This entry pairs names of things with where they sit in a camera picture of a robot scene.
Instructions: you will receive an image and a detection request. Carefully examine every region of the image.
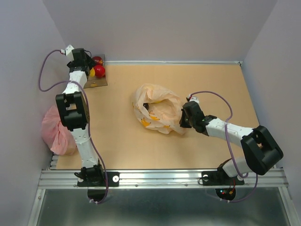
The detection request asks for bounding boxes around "dark red apple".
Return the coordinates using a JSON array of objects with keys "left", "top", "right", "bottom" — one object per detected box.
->
[{"left": 92, "top": 56, "right": 103, "bottom": 66}]

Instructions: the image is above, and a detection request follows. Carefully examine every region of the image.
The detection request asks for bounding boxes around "bright red round fruit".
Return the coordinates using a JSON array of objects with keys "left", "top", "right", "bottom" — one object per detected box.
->
[{"left": 93, "top": 65, "right": 106, "bottom": 78}]

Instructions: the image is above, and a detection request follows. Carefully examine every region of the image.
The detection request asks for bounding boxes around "translucent printed plastic bag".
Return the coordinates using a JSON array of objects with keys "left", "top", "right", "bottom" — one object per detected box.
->
[{"left": 131, "top": 83, "right": 186, "bottom": 135}]

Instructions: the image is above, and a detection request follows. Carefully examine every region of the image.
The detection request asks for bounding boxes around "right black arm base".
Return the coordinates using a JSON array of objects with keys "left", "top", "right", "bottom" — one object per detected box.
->
[{"left": 198, "top": 159, "right": 245, "bottom": 186}]

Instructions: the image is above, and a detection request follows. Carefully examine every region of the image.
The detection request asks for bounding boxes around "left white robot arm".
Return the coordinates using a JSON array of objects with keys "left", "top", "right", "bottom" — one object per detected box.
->
[{"left": 55, "top": 45, "right": 105, "bottom": 186}]

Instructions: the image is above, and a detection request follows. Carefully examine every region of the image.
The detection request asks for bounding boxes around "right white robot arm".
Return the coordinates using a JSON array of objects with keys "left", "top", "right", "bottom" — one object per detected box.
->
[{"left": 180, "top": 101, "right": 284, "bottom": 184}]

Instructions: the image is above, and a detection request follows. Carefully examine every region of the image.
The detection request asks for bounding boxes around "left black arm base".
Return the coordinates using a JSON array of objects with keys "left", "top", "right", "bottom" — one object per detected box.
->
[{"left": 74, "top": 164, "right": 120, "bottom": 187}]

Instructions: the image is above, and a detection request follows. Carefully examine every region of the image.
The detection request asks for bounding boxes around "pink plastic bag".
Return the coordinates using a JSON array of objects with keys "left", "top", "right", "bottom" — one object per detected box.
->
[{"left": 41, "top": 105, "right": 76, "bottom": 155}]

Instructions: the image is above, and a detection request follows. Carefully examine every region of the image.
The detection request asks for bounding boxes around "transparent grey plastic box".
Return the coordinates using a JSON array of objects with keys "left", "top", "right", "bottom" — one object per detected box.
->
[{"left": 84, "top": 54, "right": 108, "bottom": 89}]

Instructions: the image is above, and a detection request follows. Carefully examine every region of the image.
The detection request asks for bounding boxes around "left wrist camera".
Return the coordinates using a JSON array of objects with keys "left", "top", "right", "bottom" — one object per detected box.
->
[{"left": 60, "top": 45, "right": 74, "bottom": 61}]

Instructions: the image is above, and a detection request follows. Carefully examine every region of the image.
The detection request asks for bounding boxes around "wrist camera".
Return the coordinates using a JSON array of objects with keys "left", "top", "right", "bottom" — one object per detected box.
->
[
  {"left": 60, "top": 45, "right": 74, "bottom": 61},
  {"left": 186, "top": 94, "right": 199, "bottom": 104}
]

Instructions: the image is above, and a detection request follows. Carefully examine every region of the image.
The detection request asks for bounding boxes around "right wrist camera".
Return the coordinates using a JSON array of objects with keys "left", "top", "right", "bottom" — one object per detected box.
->
[{"left": 186, "top": 94, "right": 199, "bottom": 104}]

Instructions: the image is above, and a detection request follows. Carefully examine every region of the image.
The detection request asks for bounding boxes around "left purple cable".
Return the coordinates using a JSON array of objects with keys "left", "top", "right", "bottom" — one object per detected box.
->
[{"left": 38, "top": 48, "right": 110, "bottom": 205}]

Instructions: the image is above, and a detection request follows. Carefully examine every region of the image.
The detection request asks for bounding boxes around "aluminium front rail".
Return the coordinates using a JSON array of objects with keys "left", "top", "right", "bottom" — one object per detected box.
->
[{"left": 38, "top": 168, "right": 289, "bottom": 190}]

